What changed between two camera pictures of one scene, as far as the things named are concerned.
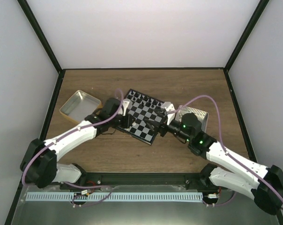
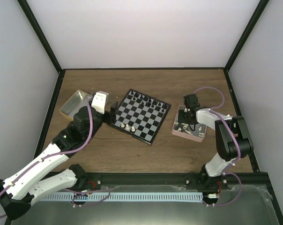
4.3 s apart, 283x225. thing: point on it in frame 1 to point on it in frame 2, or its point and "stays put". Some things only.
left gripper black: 130,120 to 112,116
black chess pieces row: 145,98 stays put
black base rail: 91,180 stays put
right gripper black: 163,124 to 181,119
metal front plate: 220,206 stays put
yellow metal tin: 80,106 stays put
